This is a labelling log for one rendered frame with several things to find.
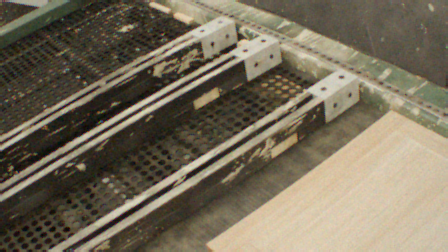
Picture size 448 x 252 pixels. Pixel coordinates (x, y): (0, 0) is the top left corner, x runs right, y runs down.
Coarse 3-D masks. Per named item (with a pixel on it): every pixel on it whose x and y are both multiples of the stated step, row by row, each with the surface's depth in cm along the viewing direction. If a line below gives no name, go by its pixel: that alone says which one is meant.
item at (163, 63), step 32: (192, 32) 178; (224, 32) 179; (128, 64) 170; (160, 64) 169; (192, 64) 177; (96, 96) 160; (128, 96) 167; (32, 128) 152; (64, 128) 157; (0, 160) 148
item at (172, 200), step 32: (320, 96) 143; (352, 96) 149; (256, 128) 137; (288, 128) 138; (224, 160) 130; (256, 160) 135; (160, 192) 126; (192, 192) 126; (96, 224) 120; (128, 224) 119; (160, 224) 124
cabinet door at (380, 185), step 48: (384, 144) 134; (432, 144) 131; (288, 192) 127; (336, 192) 125; (384, 192) 122; (432, 192) 119; (240, 240) 118; (288, 240) 117; (336, 240) 114; (384, 240) 112; (432, 240) 109
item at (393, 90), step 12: (180, 0) 204; (192, 0) 201; (216, 12) 190; (228, 12) 189; (240, 24) 182; (252, 24) 180; (300, 48) 165; (312, 48) 164; (324, 60) 158; (336, 60) 158; (360, 72) 152; (372, 84) 147; (384, 84) 146; (396, 96) 142; (408, 96) 140; (420, 108) 136; (432, 108) 135; (444, 120) 131
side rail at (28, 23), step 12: (60, 0) 226; (72, 0) 225; (84, 0) 228; (36, 12) 221; (48, 12) 220; (60, 12) 224; (12, 24) 217; (24, 24) 216; (36, 24) 219; (60, 24) 226; (0, 36) 211; (12, 36) 214; (0, 48) 213; (12, 48) 216; (24, 48) 220
